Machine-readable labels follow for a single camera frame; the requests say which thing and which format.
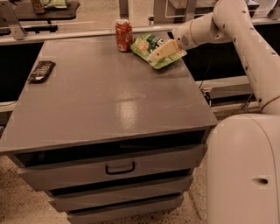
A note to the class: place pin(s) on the grey drawer cabinet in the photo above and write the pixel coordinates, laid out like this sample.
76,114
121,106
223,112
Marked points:
101,107

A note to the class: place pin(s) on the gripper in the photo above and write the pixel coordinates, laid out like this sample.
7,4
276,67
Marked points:
183,38

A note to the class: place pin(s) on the red coke can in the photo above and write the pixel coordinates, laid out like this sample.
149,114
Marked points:
123,34

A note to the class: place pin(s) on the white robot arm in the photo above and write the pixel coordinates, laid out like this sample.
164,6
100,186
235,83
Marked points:
243,156

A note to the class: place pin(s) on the green bag on background table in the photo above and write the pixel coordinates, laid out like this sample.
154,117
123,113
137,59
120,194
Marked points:
56,4

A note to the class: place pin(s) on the black drawer handle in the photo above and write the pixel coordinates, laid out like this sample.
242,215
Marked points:
118,170

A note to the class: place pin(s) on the green rice chip bag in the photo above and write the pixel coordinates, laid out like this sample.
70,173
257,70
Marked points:
144,45

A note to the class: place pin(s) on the brown bottle on background table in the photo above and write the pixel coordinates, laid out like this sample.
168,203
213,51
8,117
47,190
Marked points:
38,6

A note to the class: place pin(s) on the dark background table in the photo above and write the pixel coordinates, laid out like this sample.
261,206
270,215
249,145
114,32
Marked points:
25,12

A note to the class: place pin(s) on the dark chocolate bar wrapper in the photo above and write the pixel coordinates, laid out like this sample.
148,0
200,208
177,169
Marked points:
41,71

